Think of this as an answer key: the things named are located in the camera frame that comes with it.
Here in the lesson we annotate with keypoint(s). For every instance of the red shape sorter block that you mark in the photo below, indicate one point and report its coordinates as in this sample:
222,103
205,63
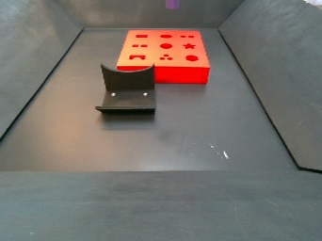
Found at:
176,51

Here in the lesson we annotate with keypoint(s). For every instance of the black curved holder bracket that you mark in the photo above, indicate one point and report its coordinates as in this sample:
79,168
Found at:
130,90

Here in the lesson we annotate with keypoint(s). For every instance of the purple object at top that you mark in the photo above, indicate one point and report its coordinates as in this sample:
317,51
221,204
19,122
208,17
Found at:
172,4

